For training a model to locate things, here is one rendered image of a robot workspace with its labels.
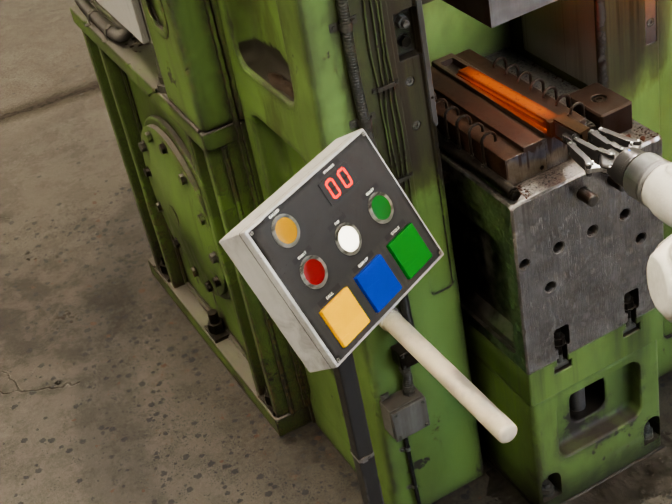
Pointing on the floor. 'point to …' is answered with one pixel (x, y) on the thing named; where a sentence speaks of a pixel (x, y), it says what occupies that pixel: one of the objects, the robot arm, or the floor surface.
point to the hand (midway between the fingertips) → (571, 132)
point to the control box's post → (358, 430)
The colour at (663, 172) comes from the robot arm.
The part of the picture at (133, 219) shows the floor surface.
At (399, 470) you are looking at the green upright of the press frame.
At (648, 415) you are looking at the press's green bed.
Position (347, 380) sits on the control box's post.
